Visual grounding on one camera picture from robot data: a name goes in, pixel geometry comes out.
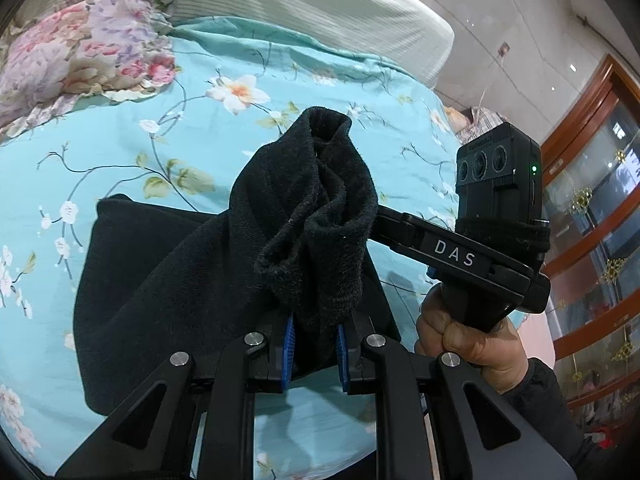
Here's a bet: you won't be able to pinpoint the teal floral bed sheet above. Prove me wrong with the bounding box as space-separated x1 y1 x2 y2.
0 17 468 480

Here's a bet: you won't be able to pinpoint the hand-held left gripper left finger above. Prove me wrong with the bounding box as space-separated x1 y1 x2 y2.
55 310 296 480

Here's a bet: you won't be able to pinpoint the wooden glass cabinet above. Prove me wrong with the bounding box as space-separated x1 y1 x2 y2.
537 55 640 451

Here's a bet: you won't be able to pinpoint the person's right hand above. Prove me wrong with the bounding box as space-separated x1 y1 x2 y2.
414 290 526 393

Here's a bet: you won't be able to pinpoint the grey checked cloth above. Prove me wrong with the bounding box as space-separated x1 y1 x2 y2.
457 107 506 146

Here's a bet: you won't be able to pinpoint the black pants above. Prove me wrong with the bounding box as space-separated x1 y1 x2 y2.
72 105 403 418

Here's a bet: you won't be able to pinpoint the striped grey headboard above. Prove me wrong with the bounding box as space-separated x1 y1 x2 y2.
172 0 456 91

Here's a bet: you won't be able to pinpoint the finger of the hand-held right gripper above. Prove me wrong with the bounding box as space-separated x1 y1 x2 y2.
369 205 407 257

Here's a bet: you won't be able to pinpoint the person's right forearm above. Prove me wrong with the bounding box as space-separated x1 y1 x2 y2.
500 355 616 480

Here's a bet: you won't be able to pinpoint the orange cloth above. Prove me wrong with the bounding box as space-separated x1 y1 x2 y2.
444 106 473 136

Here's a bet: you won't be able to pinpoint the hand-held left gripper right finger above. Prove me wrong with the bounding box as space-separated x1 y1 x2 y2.
336 310 576 480

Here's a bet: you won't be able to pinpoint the pink floral pillow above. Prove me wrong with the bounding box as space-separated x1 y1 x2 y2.
0 0 183 141

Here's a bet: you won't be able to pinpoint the thin hanging cable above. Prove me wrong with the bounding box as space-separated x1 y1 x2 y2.
477 57 506 121

